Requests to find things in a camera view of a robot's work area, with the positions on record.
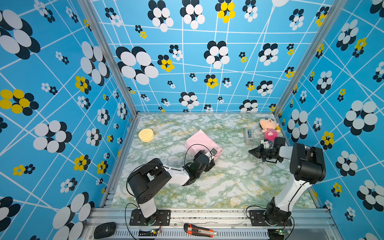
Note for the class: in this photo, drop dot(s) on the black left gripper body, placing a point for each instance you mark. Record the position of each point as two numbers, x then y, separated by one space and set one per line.
208 168

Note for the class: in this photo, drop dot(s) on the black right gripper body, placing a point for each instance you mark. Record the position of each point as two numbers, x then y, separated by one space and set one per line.
266 154

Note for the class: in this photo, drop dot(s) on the small grey white device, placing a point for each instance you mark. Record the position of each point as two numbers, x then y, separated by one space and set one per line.
249 136

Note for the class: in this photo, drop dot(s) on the purple wrapping paper sheet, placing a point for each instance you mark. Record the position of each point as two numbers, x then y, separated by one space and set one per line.
200 141

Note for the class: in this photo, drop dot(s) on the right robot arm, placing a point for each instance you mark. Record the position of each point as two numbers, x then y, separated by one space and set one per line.
307 167

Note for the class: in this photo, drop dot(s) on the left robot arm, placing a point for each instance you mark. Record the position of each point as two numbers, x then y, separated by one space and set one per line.
148 179

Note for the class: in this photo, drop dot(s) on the pink plush doll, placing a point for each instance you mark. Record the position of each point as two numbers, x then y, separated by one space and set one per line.
270 128

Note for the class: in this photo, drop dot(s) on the yellow round sponge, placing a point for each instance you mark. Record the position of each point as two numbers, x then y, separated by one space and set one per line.
146 135

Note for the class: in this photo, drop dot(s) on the orange black utility knife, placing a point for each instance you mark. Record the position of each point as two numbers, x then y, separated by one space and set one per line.
199 231

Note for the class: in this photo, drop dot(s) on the right small circuit board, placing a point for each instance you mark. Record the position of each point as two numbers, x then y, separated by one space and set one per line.
276 234

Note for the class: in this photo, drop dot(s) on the small circuit board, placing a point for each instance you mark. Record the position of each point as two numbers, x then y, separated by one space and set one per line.
149 233
276 234

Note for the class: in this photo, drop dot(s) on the left small circuit board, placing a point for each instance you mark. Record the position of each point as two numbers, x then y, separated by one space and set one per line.
149 233

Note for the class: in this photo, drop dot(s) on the black computer mouse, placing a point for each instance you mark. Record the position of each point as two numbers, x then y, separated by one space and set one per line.
105 230

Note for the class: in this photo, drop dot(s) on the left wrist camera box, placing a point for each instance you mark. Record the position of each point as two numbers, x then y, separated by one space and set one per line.
212 154

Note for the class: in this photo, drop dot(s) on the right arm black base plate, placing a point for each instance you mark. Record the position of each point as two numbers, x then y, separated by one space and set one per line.
258 219

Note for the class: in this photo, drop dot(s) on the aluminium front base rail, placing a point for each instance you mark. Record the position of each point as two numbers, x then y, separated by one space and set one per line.
230 224

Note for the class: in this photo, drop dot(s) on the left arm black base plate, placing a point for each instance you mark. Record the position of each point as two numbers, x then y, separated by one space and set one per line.
159 218

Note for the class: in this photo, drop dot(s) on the aluminium frame post right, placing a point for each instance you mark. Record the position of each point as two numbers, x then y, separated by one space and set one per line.
323 31

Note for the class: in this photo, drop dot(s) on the aluminium frame post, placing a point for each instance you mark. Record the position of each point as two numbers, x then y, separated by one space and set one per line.
323 31
90 15

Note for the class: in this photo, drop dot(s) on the aluminium frame post left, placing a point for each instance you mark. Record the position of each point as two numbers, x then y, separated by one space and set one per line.
90 15

